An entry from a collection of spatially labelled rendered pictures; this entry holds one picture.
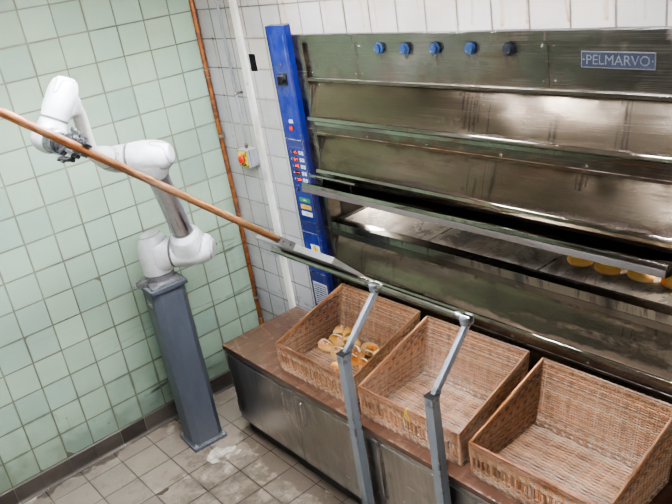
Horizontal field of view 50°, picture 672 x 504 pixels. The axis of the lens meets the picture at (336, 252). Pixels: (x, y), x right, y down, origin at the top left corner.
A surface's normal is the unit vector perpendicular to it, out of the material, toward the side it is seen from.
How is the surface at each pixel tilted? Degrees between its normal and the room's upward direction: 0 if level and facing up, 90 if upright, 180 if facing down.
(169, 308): 90
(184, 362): 90
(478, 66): 90
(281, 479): 0
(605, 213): 70
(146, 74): 90
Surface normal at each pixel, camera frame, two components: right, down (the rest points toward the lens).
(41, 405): 0.65, 0.21
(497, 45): -0.75, 0.36
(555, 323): -0.76, 0.07
